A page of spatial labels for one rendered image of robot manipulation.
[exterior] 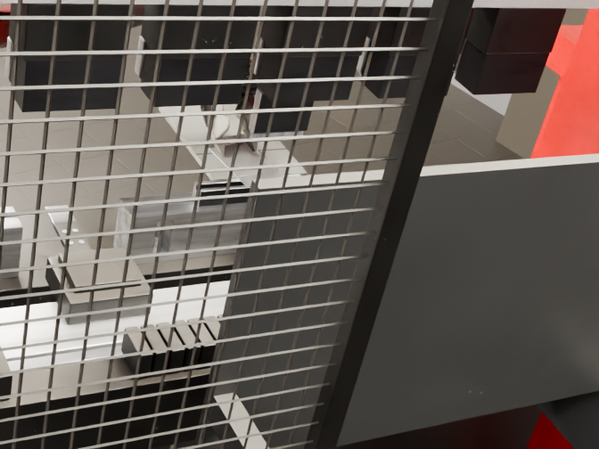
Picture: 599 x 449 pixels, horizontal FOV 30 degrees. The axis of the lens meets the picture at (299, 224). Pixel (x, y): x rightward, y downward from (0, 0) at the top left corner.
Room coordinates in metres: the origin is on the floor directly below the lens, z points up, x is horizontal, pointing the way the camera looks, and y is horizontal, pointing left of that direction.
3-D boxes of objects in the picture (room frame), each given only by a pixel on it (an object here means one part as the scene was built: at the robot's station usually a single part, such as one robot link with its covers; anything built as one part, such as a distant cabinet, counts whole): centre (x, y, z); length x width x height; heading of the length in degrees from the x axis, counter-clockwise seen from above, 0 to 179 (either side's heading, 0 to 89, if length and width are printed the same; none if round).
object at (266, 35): (1.68, 0.05, 1.26); 0.15 x 0.09 x 0.17; 124
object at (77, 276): (1.32, 0.29, 1.01); 0.26 x 0.12 x 0.05; 34
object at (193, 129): (1.78, 0.16, 1.00); 0.26 x 0.18 x 0.01; 34
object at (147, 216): (1.63, 0.12, 0.92); 0.39 x 0.06 x 0.10; 124
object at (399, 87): (1.79, -0.11, 1.26); 0.15 x 0.09 x 0.17; 124
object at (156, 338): (1.22, 0.02, 1.02); 0.37 x 0.06 x 0.04; 124
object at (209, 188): (1.65, 0.10, 0.98); 0.20 x 0.03 x 0.03; 124
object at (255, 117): (1.66, 0.07, 1.13); 0.10 x 0.02 x 0.10; 124
